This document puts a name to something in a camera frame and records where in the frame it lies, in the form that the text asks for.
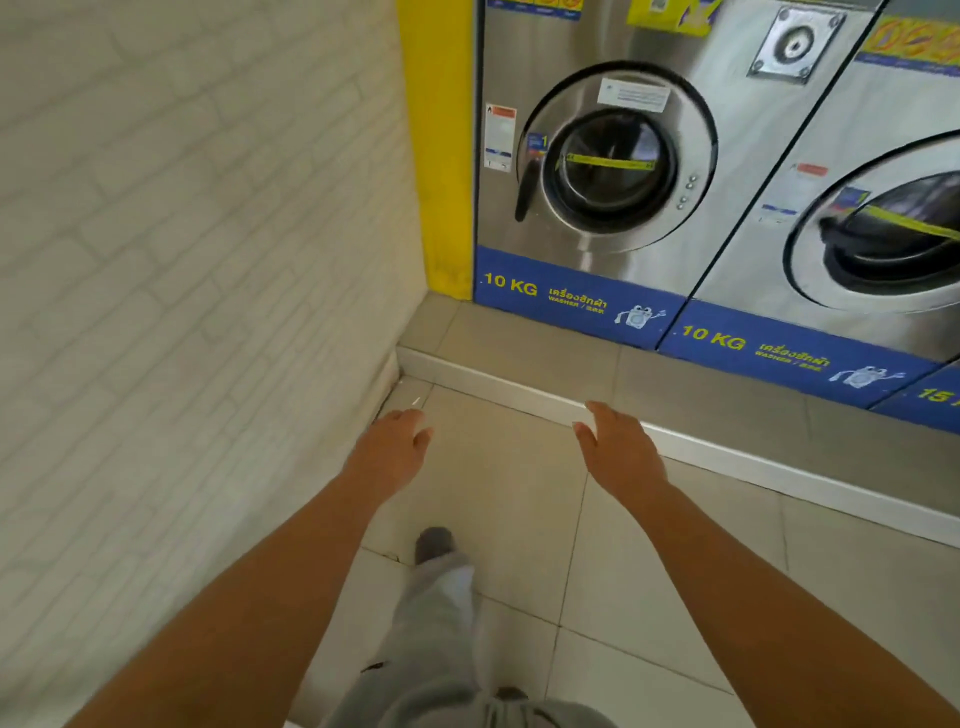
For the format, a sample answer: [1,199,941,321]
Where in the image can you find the person's left hand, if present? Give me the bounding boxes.
[342,408,435,501]

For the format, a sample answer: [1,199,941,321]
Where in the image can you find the person's right hand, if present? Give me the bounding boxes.
[572,400,669,511]

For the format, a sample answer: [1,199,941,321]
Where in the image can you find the person's left forearm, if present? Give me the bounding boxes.
[63,471,394,728]

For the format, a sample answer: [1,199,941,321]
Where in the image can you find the person's right forearm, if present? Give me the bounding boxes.
[627,480,960,728]

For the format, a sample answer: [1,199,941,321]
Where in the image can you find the grey shoe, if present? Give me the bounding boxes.
[414,526,457,566]

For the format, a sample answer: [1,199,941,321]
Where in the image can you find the grey trousers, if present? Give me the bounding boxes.
[324,553,618,728]

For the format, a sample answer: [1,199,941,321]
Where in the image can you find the steel washing machine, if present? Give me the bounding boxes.
[472,0,888,352]
[657,0,960,411]

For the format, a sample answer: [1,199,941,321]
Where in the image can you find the round washer door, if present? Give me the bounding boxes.
[782,133,960,315]
[514,61,720,256]

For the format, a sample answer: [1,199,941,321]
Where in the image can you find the white warning sticker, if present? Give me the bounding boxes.
[483,103,518,174]

